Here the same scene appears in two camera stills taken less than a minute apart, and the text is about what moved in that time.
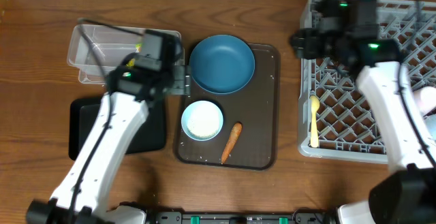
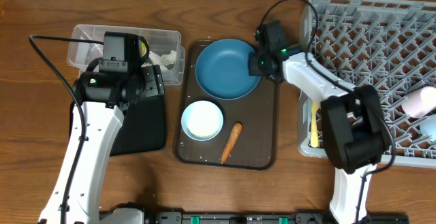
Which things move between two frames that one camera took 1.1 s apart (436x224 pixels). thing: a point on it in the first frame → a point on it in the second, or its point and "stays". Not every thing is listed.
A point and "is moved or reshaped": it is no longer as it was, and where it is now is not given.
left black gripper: (180, 82) → (151, 78)
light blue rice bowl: (201, 120) stays
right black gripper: (304, 43) → (258, 60)
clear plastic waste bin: (95, 50) stays
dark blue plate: (222, 64) is moved or reshaped
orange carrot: (234, 137) stays
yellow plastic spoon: (315, 103) stays
